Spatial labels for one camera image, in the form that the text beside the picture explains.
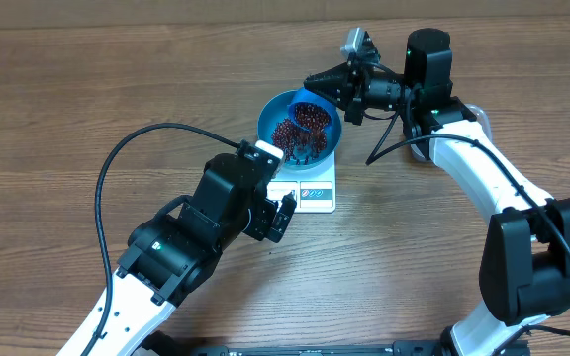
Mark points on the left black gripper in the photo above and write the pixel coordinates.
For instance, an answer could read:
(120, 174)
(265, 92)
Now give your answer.
(264, 212)

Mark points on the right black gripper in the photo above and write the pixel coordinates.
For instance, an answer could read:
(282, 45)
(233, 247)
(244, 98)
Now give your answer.
(344, 80)

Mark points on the blue plastic measuring scoop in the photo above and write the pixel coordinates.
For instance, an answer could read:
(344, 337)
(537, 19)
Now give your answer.
(303, 95)

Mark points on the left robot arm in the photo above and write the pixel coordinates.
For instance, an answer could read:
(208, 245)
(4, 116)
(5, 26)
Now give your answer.
(171, 255)

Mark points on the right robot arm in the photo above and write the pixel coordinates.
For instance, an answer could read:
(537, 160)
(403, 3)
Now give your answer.
(524, 277)

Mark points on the white digital kitchen scale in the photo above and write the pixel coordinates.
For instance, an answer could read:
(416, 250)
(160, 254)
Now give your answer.
(313, 188)

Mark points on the red beans in scoop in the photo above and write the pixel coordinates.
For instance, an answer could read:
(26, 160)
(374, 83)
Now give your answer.
(311, 117)

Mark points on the teal blue bowl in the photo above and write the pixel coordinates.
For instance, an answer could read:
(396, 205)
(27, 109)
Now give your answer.
(275, 111)

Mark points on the red beans in bowl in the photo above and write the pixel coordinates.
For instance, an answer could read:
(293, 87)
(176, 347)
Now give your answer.
(300, 147)

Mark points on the clear plastic food container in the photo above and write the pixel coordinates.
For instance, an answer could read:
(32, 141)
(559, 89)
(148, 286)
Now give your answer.
(482, 119)

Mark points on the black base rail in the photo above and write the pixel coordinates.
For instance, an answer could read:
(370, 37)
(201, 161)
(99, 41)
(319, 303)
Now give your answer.
(160, 344)

